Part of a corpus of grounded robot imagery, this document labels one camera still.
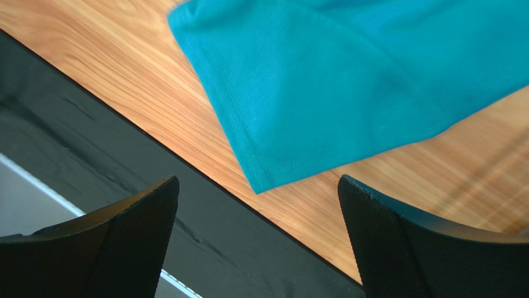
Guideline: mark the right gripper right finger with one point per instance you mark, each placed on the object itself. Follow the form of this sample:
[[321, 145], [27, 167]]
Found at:
[[403, 251]]

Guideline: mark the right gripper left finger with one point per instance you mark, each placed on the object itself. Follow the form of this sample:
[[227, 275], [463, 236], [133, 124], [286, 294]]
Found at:
[[115, 251]]

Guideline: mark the teal blue t-shirt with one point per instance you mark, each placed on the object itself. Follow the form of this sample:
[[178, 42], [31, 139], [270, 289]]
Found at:
[[302, 87]]

